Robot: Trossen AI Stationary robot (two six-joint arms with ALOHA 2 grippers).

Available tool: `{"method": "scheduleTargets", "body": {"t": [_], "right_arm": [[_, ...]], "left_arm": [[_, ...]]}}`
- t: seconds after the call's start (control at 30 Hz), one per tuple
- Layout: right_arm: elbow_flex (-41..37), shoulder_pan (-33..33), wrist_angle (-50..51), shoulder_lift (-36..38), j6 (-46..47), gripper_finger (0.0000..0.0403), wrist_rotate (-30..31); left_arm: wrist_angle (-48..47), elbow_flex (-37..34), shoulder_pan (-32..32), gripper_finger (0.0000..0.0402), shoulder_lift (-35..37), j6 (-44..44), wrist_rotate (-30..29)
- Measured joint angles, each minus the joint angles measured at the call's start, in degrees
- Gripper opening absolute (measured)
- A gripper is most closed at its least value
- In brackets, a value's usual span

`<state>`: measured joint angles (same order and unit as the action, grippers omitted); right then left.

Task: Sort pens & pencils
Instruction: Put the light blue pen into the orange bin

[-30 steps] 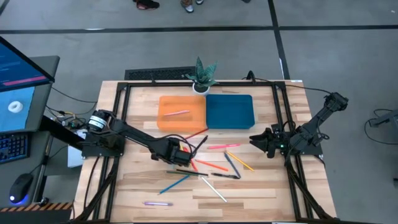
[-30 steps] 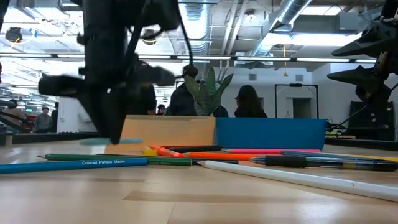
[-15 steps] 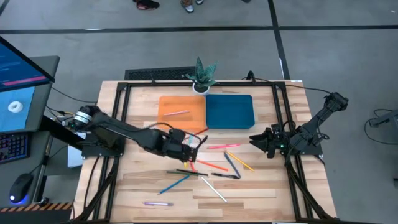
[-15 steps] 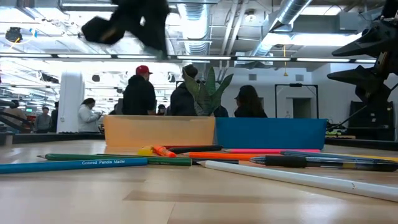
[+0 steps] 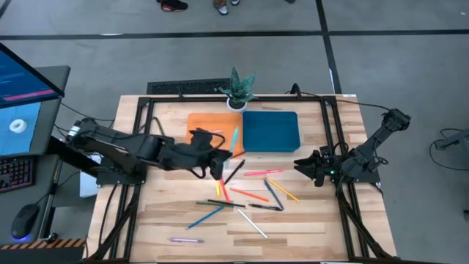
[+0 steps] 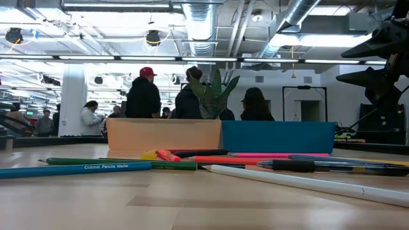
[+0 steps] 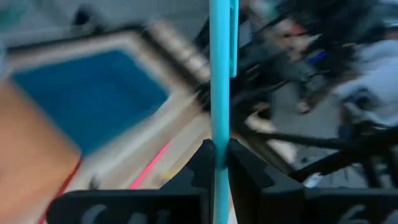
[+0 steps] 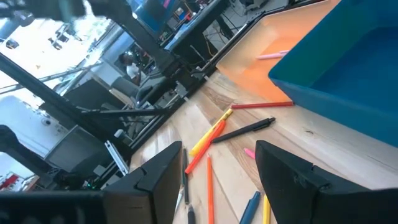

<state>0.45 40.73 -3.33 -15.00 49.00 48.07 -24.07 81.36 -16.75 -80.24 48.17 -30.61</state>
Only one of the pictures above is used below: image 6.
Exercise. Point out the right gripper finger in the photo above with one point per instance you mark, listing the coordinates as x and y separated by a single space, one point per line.
374 80
374 48

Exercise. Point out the yellow colored pencil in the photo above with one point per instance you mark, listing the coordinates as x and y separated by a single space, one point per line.
393 162

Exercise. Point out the blue ballpoint pen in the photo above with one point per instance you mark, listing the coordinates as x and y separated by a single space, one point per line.
319 158

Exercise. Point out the clear pen with black grip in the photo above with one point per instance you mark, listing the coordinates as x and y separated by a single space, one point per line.
294 165

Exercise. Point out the pink colored pencil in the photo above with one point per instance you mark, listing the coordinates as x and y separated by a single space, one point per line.
281 155

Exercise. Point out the white colored pencil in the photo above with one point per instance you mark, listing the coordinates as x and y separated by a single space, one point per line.
287 182

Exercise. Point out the orange colored pencil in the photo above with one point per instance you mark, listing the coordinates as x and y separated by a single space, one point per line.
223 160

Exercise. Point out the red colored pencil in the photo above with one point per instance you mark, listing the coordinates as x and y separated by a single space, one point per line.
204 150

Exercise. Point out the black marker pen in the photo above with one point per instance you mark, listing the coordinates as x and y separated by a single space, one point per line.
204 153

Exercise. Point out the green colored pencil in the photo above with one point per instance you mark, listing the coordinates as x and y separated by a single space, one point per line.
179 165

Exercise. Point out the orange highlighter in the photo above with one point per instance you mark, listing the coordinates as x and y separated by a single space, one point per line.
167 155

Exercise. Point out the yellow highlighter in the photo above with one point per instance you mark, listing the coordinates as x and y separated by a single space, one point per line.
149 155

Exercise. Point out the black cabinet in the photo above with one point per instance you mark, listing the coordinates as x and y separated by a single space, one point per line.
380 127

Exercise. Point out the neon green object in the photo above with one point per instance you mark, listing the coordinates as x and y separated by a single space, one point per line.
343 136

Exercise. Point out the blue plastic tray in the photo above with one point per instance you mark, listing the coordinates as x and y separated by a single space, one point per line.
278 137

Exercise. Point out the person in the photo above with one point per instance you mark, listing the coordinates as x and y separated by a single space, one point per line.
56 121
44 126
187 105
115 112
255 108
227 115
89 123
16 116
165 112
142 99

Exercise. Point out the green snake plant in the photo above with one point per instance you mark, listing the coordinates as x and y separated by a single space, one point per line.
212 102

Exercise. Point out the translucent orange plastic tray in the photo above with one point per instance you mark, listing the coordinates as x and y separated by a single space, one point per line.
159 134

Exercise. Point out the small black ceiling speaker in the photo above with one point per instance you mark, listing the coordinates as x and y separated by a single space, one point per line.
98 80

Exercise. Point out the long ceiling light bar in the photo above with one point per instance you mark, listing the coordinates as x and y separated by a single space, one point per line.
86 57

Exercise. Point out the white pillar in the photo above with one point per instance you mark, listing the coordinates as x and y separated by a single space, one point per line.
73 96

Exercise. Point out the blue colored pencil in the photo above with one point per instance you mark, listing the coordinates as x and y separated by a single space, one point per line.
64 170

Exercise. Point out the wall air vent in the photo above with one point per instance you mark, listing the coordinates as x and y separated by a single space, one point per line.
259 79
307 80

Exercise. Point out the black rectangular stand frame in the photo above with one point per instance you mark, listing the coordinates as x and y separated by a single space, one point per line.
303 87

